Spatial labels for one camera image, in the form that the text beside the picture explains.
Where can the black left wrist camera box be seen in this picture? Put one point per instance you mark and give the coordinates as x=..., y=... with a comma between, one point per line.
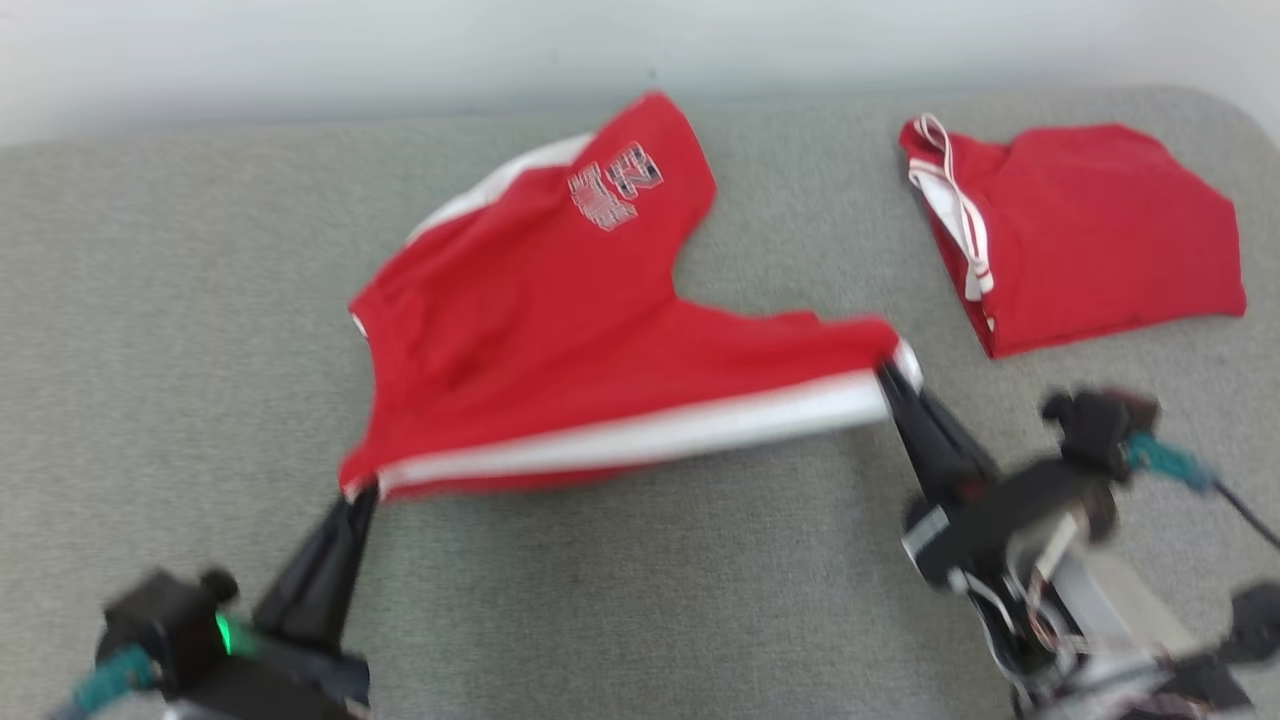
x=160, y=625

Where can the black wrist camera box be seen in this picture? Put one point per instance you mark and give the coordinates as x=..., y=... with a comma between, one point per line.
x=1100, y=430
x=160, y=625

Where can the red shorts with white stripe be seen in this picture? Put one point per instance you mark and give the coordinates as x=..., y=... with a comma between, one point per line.
x=550, y=330

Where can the red number 23 jersey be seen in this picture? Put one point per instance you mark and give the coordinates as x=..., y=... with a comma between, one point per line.
x=1100, y=240

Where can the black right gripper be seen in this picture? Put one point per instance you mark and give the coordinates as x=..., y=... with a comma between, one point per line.
x=1000, y=520

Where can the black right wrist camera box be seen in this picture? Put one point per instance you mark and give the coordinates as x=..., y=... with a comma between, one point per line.
x=1100, y=430

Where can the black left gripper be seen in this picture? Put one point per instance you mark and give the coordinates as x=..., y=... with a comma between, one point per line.
x=280, y=690

